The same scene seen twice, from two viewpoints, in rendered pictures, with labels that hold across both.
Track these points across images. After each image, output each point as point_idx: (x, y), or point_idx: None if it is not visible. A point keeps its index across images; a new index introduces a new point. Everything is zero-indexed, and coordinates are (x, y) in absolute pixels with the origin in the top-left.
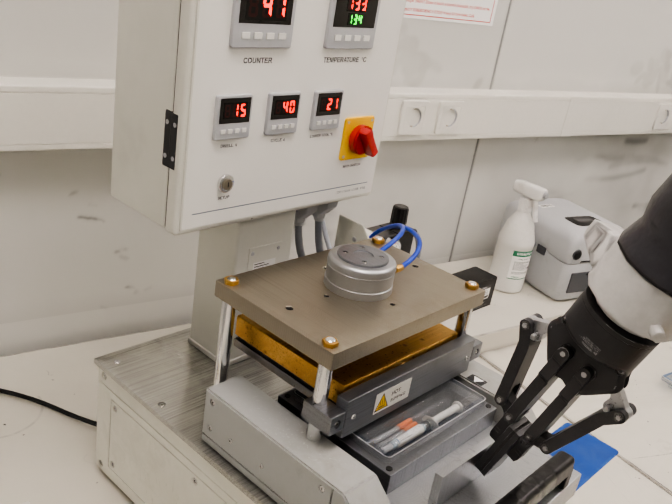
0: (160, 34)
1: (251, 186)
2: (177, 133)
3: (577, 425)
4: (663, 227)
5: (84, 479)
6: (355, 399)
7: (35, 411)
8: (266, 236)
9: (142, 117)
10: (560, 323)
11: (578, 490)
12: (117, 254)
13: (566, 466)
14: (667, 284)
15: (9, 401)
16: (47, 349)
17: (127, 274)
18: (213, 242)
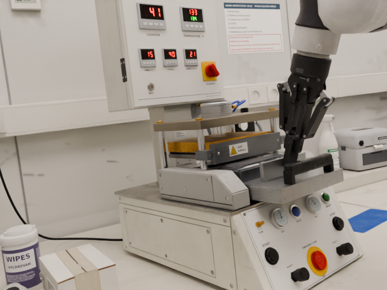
0: (113, 31)
1: (163, 89)
2: (125, 65)
3: (312, 115)
4: (303, 3)
5: (119, 256)
6: (216, 144)
7: (97, 243)
8: (178, 119)
9: (113, 69)
10: (291, 75)
11: (377, 226)
12: (128, 178)
13: (326, 155)
14: (313, 23)
15: (85, 242)
16: (102, 227)
17: None
18: None
